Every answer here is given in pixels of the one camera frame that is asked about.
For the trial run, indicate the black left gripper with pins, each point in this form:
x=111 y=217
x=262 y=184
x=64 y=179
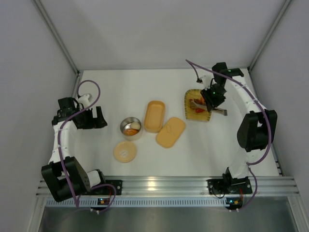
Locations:
x=90 y=117

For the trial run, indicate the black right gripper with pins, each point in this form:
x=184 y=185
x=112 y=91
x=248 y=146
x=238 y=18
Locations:
x=215 y=102

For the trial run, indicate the red chicken wing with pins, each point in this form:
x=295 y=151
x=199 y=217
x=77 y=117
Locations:
x=195 y=101

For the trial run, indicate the red sausage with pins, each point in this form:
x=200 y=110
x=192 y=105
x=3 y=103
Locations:
x=199 y=110

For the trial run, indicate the metal tongs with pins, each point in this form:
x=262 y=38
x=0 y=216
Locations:
x=202 y=107

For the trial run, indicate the sesame bread bun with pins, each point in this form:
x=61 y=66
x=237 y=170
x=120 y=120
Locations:
x=130 y=132

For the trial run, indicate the white egg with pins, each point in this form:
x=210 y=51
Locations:
x=135 y=126

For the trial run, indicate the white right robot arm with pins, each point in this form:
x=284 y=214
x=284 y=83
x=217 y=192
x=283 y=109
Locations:
x=256 y=131

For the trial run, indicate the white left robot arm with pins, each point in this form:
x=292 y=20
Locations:
x=64 y=175

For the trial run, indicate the tan oblong box lid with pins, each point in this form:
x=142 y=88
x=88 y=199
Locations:
x=171 y=132

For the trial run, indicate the tan oblong lunch box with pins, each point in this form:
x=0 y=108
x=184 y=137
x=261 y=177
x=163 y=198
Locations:
x=154 y=116

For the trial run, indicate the woven bamboo tray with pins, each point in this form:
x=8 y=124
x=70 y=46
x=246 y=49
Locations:
x=189 y=112

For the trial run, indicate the round steel bowl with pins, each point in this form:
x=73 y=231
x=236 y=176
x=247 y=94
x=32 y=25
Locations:
x=125 y=124

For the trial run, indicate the round tan bowl lid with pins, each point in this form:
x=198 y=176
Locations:
x=125 y=151

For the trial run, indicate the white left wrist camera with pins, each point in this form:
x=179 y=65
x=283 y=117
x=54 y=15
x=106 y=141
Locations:
x=85 y=100

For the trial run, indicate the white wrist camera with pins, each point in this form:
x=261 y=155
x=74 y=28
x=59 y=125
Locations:
x=85 y=100
x=205 y=80

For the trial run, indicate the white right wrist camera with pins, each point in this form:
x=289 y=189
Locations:
x=205 y=80

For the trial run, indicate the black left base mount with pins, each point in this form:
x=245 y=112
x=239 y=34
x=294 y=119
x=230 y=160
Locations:
x=107 y=188

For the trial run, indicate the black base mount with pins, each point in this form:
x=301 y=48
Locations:
x=107 y=188
x=219 y=186

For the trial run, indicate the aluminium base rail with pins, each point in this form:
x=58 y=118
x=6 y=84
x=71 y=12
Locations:
x=148 y=186

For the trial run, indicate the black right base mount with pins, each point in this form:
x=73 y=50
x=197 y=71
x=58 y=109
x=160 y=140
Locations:
x=219 y=186

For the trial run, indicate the slotted grey cable duct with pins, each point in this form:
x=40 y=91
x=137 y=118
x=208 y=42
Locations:
x=147 y=202

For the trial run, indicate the right aluminium frame post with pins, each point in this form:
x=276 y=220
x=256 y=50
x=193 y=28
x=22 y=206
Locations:
x=279 y=16

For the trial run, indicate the aluminium frame post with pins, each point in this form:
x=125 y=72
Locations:
x=279 y=16
x=51 y=27

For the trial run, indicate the left aluminium frame post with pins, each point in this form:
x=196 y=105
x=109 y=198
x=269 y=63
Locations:
x=51 y=27

